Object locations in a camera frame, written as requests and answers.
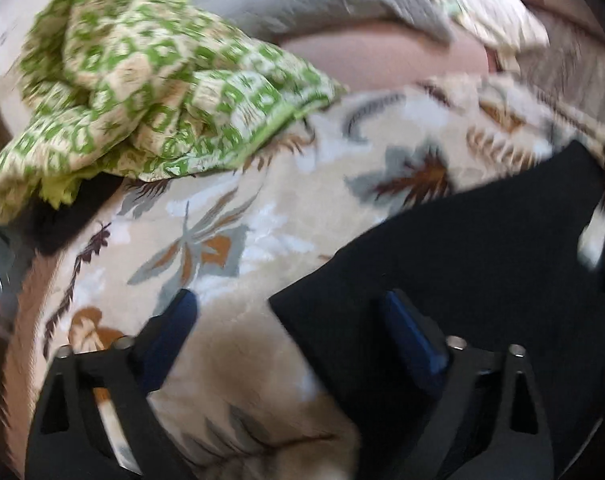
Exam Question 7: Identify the black pants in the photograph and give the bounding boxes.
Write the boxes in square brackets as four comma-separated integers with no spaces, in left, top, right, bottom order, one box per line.
[270,142,605,479]

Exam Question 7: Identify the leaf print fleece blanket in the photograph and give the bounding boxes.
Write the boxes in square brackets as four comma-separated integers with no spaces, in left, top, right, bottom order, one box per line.
[4,74,605,479]

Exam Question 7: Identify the green patterned cloth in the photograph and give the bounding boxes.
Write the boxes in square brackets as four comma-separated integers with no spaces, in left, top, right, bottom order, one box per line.
[0,0,343,226]

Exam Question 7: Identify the striped floral bedspread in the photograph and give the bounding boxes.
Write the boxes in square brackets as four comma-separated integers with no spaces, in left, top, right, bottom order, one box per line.
[517,10,605,125]

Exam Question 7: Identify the pink bed sheet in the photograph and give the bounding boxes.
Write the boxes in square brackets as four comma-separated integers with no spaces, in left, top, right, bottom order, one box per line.
[281,21,495,92]

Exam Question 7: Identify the cream floral pillow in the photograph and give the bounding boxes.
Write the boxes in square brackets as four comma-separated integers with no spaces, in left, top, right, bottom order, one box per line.
[431,0,549,56]

